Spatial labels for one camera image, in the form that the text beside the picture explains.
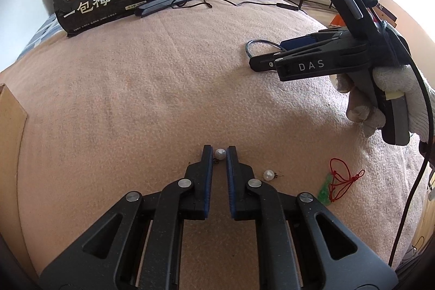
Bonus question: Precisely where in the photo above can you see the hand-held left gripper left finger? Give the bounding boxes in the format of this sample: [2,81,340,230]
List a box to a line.
[39,145,215,290]

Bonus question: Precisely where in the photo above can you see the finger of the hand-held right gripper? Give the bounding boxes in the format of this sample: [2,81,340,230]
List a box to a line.
[249,39,368,72]
[279,31,345,52]

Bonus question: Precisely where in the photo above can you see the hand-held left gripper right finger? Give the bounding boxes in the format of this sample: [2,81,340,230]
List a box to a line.
[226,145,398,290]

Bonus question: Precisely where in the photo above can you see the black bangle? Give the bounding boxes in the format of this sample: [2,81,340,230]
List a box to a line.
[245,39,284,60]

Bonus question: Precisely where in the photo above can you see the cardboard box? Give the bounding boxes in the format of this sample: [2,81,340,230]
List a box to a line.
[0,83,28,155]

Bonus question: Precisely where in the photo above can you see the person's right hand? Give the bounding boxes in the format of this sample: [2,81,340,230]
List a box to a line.
[335,67,435,144]

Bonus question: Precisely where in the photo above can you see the pink blanket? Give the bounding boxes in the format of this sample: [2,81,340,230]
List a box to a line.
[0,0,429,280]

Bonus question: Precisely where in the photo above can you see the black folded tripod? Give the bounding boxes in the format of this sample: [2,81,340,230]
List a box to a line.
[134,0,213,18]

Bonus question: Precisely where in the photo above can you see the black ring light cable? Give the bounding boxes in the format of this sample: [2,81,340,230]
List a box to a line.
[170,0,308,14]

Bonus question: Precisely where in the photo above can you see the jade pendant on red string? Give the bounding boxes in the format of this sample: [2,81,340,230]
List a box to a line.
[318,158,366,206]

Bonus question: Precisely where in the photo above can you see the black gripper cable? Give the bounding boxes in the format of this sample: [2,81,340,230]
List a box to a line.
[307,0,435,267]

